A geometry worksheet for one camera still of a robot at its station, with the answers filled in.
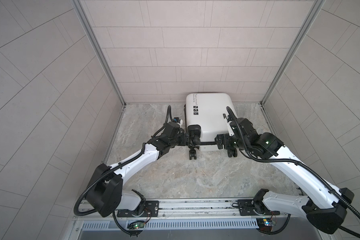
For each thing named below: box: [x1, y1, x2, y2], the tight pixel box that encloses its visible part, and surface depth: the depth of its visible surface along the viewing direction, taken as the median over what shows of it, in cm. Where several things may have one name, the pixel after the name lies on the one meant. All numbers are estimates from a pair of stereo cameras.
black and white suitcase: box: [184, 93, 233, 152], surface depth 87 cm
